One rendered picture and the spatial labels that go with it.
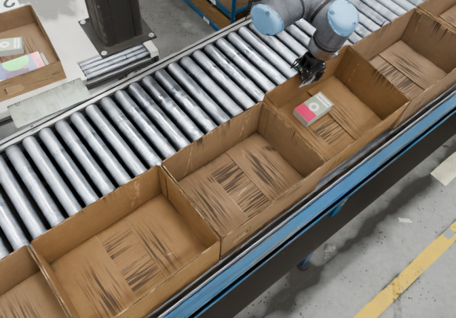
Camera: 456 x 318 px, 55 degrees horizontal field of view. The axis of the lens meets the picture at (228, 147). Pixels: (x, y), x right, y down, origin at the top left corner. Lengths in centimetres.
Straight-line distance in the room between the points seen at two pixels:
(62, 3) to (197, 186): 123
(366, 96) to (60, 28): 135
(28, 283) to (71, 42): 110
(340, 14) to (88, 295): 102
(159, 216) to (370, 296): 129
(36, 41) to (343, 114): 132
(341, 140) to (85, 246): 90
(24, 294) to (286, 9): 103
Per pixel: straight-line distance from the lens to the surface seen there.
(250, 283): 159
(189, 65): 192
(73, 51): 205
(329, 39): 129
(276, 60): 198
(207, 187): 141
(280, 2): 121
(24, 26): 221
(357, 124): 163
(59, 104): 186
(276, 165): 148
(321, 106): 159
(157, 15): 333
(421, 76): 190
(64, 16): 222
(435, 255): 255
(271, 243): 133
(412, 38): 198
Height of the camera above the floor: 213
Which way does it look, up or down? 56 degrees down
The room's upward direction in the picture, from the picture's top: 5 degrees clockwise
